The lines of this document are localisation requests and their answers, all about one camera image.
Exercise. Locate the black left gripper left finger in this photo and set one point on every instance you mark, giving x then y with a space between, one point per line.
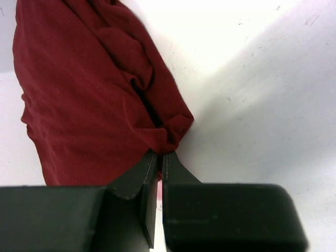
116 217

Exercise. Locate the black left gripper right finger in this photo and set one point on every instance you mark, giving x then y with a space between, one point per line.
226 217

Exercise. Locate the dark red t-shirt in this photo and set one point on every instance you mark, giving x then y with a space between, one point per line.
97 92

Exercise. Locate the pink t-shirt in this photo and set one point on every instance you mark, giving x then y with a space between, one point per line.
159 191

